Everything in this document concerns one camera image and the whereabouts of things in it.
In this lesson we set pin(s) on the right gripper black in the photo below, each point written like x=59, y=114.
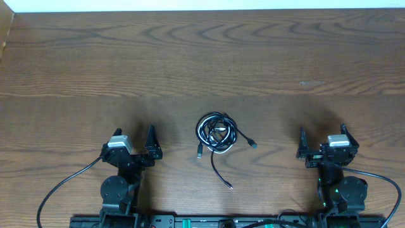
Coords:
x=314, y=158

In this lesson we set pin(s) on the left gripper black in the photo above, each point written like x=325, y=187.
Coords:
x=154, y=149

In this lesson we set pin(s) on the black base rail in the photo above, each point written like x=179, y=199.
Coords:
x=170, y=221

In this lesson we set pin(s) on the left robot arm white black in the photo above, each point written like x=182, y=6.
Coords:
x=120, y=192

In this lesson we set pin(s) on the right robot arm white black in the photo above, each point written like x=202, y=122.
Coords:
x=343, y=196

